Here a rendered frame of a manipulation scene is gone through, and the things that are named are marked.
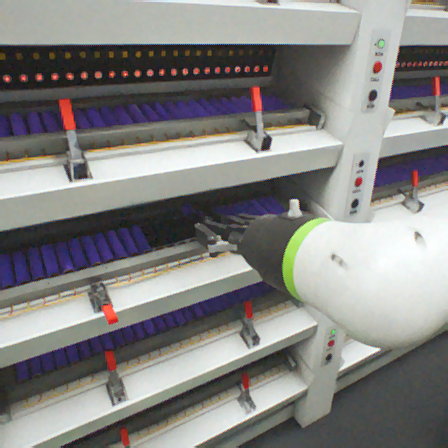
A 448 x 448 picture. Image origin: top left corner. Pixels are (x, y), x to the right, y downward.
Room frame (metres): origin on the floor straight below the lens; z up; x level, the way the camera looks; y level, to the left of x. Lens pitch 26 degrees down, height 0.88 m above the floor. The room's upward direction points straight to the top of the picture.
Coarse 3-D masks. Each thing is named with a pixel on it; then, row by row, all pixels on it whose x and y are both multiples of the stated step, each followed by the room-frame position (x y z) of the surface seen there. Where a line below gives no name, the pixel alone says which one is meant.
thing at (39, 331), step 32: (288, 192) 0.74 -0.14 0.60; (128, 256) 0.53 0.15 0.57; (224, 256) 0.56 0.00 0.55; (0, 288) 0.44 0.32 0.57; (128, 288) 0.47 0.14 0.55; (160, 288) 0.48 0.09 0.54; (192, 288) 0.49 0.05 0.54; (224, 288) 0.53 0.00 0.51; (0, 320) 0.39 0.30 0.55; (32, 320) 0.40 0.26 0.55; (64, 320) 0.40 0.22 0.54; (96, 320) 0.42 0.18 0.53; (128, 320) 0.44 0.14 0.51; (0, 352) 0.36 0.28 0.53; (32, 352) 0.38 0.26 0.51
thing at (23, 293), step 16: (144, 256) 0.51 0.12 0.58; (160, 256) 0.52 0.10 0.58; (176, 256) 0.53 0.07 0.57; (192, 256) 0.54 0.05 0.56; (80, 272) 0.46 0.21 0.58; (96, 272) 0.47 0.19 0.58; (112, 272) 0.48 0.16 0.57; (128, 272) 0.49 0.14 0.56; (160, 272) 0.50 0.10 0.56; (16, 288) 0.42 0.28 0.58; (32, 288) 0.43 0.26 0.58; (48, 288) 0.43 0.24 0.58; (64, 288) 0.44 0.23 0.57; (0, 304) 0.40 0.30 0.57; (16, 304) 0.41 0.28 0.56; (48, 304) 0.42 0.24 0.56
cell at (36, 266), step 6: (30, 252) 0.50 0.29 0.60; (36, 252) 0.50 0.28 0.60; (30, 258) 0.48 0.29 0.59; (36, 258) 0.48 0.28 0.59; (30, 264) 0.48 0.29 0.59; (36, 264) 0.47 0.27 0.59; (42, 264) 0.48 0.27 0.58; (30, 270) 0.47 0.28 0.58; (36, 270) 0.46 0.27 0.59; (42, 270) 0.47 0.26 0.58; (36, 276) 0.45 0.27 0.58; (42, 276) 0.46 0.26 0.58
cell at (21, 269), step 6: (18, 252) 0.49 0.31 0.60; (18, 258) 0.48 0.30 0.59; (24, 258) 0.48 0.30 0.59; (18, 264) 0.47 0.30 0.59; (24, 264) 0.47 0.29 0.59; (18, 270) 0.46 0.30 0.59; (24, 270) 0.46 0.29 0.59; (18, 276) 0.45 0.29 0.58; (24, 276) 0.45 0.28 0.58; (18, 282) 0.44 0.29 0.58; (30, 282) 0.45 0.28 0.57
